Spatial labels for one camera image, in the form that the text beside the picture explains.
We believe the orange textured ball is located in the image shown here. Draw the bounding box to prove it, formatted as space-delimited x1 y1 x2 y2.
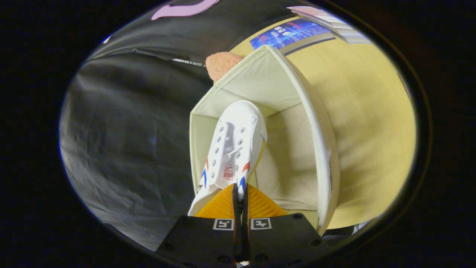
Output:
205 51 244 83

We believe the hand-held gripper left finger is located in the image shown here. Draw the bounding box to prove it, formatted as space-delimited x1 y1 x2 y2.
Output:
154 183 242 267

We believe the beige fabric storage box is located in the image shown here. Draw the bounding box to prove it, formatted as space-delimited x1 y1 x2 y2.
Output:
189 45 341 236

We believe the black backdrop cloth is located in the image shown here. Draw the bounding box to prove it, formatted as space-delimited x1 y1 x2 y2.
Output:
59 0 298 252

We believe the white book green edge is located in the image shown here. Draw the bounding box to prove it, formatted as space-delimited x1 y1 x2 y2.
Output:
316 19 358 34

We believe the white canvas shoe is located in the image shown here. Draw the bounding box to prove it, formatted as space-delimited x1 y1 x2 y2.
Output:
188 100 268 217

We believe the pink cover book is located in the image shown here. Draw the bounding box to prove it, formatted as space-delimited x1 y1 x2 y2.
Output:
286 6 348 26

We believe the grey cover book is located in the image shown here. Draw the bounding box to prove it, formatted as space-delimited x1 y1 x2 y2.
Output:
338 33 372 44

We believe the pale blue cover book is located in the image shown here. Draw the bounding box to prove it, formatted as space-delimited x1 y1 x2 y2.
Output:
331 27 367 39

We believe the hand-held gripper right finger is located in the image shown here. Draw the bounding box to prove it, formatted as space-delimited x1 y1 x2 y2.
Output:
242 183 329 267

